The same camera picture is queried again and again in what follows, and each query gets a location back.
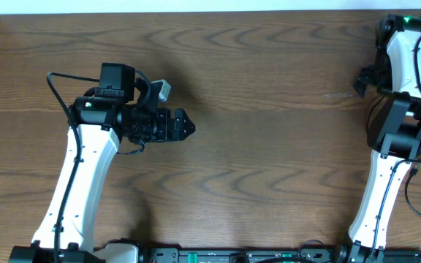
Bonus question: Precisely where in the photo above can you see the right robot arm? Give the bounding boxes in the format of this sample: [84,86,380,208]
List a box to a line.
[333,14,421,262]

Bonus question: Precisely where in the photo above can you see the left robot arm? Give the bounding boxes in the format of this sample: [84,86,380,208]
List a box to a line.
[9,63,195,263]

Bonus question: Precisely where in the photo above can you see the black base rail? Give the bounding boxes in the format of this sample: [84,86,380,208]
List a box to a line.
[93,239,421,263]

